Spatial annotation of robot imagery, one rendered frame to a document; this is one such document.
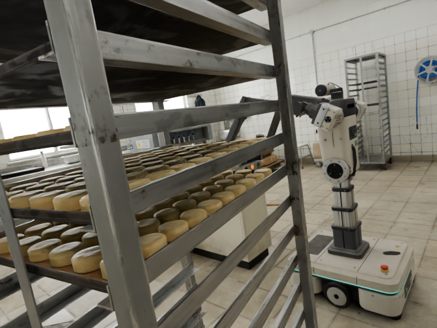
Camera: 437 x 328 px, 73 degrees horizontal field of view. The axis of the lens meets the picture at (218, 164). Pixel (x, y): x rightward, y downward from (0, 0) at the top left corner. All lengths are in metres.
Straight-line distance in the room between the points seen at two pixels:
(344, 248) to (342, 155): 0.60
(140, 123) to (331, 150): 1.57
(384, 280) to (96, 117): 1.76
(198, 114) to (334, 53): 5.81
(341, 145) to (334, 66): 4.45
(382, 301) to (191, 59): 1.70
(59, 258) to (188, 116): 0.29
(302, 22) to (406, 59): 2.01
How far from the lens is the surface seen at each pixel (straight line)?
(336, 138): 1.84
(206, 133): 3.01
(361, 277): 1.92
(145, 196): 0.38
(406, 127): 5.94
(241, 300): 0.62
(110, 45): 0.38
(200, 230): 0.48
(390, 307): 1.96
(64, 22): 0.32
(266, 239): 2.60
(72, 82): 0.31
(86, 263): 0.46
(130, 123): 0.37
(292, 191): 0.86
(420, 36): 5.91
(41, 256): 0.57
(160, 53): 0.44
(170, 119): 0.43
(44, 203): 0.49
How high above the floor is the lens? 1.22
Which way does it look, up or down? 9 degrees down
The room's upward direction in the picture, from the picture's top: 9 degrees counter-clockwise
